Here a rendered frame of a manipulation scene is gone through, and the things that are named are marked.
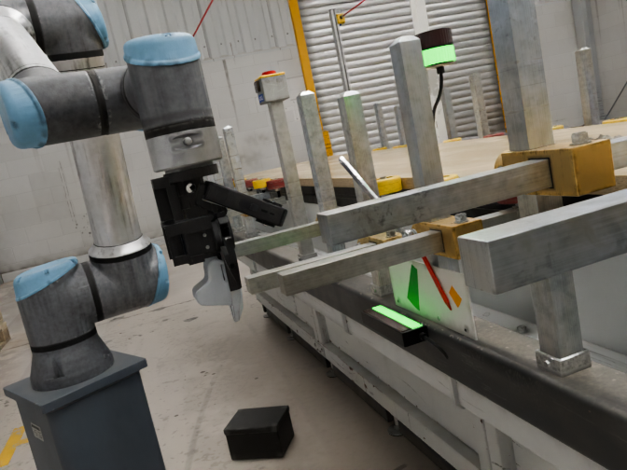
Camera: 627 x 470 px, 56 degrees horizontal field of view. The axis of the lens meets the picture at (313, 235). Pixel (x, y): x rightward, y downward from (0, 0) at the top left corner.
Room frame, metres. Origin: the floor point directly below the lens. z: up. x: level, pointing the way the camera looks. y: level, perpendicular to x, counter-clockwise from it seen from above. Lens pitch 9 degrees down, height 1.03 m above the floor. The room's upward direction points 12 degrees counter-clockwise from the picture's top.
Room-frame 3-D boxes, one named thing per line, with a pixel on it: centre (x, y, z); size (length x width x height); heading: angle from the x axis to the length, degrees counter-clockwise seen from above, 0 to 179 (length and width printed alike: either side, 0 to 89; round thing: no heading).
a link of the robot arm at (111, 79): (0.87, 0.20, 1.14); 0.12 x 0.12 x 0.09; 27
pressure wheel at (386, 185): (1.39, -0.19, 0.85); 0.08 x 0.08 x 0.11
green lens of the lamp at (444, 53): (0.93, -0.24, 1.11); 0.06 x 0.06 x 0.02
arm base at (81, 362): (1.37, 0.64, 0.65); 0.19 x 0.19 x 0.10
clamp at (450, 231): (0.89, -0.20, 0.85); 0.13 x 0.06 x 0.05; 17
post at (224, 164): (2.59, 0.32, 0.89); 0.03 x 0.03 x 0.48; 17
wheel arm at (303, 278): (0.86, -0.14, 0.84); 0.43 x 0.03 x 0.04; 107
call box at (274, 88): (1.64, 0.03, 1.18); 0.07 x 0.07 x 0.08; 17
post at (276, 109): (1.64, 0.03, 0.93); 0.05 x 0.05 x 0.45; 17
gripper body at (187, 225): (0.77, 0.15, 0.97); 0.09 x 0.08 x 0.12; 107
